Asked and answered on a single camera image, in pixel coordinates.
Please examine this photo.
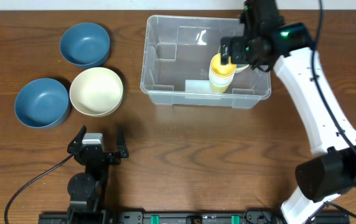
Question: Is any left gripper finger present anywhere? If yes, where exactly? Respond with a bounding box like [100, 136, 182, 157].
[67, 125, 87, 154]
[116, 126, 129, 158]

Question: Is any small grey bowl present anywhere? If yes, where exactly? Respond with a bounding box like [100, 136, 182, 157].
[217, 45, 251, 72]

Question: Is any yellow cup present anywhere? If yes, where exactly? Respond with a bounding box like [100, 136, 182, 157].
[210, 53, 237, 77]
[210, 82, 230, 93]

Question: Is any blue bowl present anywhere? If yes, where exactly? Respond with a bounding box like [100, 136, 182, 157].
[60, 22, 111, 69]
[14, 78, 71, 129]

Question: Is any large cream bowl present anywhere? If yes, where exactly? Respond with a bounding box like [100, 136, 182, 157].
[69, 67, 124, 117]

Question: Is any light blue cup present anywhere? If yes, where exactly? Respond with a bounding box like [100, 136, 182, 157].
[209, 74, 234, 86]

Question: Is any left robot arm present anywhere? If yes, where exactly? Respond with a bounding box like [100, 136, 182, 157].
[65, 126, 129, 224]

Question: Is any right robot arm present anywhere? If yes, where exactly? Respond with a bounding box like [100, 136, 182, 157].
[220, 0, 356, 223]

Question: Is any clear plastic storage container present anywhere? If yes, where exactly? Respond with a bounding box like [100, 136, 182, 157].
[140, 15, 271, 109]

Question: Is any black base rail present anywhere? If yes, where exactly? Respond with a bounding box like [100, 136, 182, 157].
[37, 205, 350, 224]

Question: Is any right black cable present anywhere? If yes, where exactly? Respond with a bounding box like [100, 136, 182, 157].
[309, 0, 356, 222]

